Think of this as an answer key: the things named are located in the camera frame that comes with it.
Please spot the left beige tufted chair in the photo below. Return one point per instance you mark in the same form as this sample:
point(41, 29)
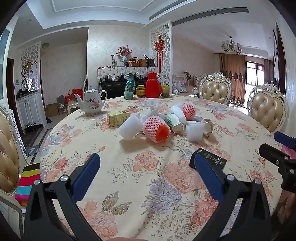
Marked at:
point(12, 160)

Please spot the white ornate sofa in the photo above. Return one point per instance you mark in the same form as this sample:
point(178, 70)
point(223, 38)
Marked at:
point(182, 85)

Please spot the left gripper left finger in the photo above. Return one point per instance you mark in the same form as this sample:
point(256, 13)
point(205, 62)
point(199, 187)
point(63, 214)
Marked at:
point(41, 219)

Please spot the pink foam net orange liner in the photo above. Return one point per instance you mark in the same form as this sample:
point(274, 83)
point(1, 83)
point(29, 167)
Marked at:
point(156, 129)

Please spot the brown curtains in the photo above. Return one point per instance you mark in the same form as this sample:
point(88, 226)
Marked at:
point(234, 68)

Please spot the red chinese knot ornament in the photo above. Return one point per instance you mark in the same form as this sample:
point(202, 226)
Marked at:
point(159, 47)

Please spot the yellow label jar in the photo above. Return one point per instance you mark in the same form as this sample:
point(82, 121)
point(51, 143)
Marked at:
point(140, 91)

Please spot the yellow cardboard box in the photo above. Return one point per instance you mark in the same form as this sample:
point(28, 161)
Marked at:
point(117, 118)

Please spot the black handbag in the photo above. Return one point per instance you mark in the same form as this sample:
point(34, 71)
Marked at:
point(149, 61)

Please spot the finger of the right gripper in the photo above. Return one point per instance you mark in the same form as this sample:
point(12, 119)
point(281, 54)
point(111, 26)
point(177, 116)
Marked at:
point(285, 165)
point(289, 142)

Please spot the near beige tufted chair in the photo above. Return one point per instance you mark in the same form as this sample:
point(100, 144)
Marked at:
point(268, 106)

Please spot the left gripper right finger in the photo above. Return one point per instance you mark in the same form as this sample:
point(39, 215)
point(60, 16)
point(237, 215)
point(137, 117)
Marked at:
point(253, 221)

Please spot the red gift bag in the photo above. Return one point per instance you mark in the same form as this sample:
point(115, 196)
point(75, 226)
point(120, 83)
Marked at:
point(78, 92)

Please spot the dark contents glass jar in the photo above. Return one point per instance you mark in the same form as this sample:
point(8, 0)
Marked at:
point(165, 91)

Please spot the white carved screen panel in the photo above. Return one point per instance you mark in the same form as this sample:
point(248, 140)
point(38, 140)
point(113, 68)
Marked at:
point(164, 29)

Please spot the beige tufted chair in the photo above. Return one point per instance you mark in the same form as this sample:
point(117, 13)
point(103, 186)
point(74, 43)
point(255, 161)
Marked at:
point(12, 160)
point(214, 87)
point(268, 106)

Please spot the pink flower bouquet vase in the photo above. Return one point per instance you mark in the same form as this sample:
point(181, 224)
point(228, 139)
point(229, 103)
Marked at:
point(122, 53)

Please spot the white cabinet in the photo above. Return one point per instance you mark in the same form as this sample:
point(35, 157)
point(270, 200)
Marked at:
point(31, 110)

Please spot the black piano with lace cover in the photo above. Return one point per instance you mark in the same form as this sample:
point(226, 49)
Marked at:
point(113, 80)

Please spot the cardboard box on floor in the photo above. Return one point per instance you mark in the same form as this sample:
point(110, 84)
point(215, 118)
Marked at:
point(51, 110)

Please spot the far beige tufted chair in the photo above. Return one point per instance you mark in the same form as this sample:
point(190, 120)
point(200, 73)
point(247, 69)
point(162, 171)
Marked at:
point(214, 87)

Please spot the floral tablecloth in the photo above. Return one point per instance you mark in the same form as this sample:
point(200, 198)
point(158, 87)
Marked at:
point(147, 190)

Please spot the white tissue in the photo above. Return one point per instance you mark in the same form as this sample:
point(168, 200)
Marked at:
point(151, 111)

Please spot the black product package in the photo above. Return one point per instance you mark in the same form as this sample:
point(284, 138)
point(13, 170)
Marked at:
point(211, 159)

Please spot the striped colourful cushion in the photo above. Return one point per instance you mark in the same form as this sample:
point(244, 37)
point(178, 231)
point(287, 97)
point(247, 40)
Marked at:
point(29, 175)

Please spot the chandelier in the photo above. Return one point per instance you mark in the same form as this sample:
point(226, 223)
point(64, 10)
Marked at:
point(230, 46)

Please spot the teal ceramic vase bottle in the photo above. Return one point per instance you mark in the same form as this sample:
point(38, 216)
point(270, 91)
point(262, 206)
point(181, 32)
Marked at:
point(129, 87)

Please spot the torn paper cup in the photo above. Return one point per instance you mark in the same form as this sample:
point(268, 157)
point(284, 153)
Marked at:
point(208, 127)

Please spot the red thermos jug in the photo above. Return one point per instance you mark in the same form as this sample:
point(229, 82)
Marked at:
point(152, 87)

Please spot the white floral teapot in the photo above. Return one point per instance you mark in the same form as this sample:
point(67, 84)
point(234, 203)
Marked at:
point(93, 101)

